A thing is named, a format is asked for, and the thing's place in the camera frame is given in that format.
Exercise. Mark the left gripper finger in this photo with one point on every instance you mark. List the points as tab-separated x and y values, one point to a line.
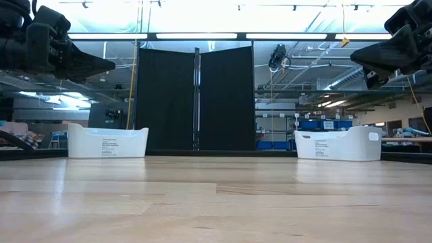
84	64

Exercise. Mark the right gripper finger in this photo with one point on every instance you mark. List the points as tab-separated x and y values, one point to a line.
388	54
374	81

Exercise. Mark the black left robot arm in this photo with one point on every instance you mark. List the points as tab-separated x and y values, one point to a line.
10	50

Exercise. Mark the yellow hanging tag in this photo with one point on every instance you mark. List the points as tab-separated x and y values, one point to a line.
345	42

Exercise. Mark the blue labelled shelf bin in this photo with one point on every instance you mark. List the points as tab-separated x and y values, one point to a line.
344	125
308	125

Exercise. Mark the dark grey cabinet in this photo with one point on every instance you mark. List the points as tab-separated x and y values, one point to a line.
101	116

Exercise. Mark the wooden workbench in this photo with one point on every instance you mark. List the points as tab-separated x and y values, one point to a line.
405	139

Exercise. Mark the white plastic bin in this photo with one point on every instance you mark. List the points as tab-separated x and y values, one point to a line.
87	141
337	145

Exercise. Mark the black folding partition screen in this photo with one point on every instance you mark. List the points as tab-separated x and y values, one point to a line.
165	101

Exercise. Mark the blue storage bin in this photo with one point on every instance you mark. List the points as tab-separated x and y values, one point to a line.
281	145
265	145

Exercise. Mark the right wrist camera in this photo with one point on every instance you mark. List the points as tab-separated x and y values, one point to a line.
400	20

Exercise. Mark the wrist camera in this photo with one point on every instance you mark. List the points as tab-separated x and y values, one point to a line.
50	22
400	20

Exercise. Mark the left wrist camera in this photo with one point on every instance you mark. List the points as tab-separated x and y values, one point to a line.
50	22

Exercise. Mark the black aluminium table frame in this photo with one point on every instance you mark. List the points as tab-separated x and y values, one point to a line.
33	154

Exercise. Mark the black hanging camera device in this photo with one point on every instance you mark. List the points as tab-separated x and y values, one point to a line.
278	55

